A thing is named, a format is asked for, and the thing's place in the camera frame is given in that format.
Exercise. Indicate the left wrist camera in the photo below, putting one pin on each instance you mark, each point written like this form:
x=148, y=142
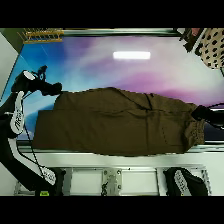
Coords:
x=42, y=73

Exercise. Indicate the polka dot garment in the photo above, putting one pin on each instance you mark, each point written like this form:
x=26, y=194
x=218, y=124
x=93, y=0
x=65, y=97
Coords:
x=213, y=46

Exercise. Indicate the silver frame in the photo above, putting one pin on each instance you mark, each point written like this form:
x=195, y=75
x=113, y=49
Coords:
x=133, y=160

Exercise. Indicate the brown pants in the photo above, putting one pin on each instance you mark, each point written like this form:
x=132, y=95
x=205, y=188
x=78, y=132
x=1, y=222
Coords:
x=113, y=123

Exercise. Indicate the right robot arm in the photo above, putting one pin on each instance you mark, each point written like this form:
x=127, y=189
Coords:
x=181, y=182

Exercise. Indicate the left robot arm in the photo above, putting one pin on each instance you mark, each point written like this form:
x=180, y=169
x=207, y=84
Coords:
x=16, y=116

